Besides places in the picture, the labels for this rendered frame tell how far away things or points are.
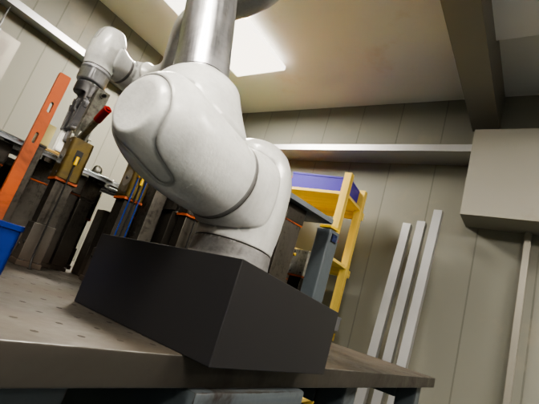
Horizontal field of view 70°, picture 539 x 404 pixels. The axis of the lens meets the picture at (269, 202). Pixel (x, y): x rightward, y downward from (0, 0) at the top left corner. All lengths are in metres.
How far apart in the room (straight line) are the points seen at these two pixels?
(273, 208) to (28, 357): 0.45
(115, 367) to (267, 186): 0.38
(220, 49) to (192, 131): 0.23
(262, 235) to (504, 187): 2.62
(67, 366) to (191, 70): 0.43
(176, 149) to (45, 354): 0.28
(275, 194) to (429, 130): 3.21
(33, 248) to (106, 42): 0.67
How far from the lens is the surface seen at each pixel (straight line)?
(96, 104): 1.22
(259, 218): 0.68
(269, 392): 0.69
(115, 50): 1.41
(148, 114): 0.54
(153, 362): 0.49
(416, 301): 2.93
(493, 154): 3.30
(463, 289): 3.28
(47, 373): 0.43
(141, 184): 1.17
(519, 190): 3.16
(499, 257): 3.32
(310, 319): 0.67
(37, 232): 1.13
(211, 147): 0.56
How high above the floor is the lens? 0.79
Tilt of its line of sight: 14 degrees up
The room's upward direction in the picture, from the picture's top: 17 degrees clockwise
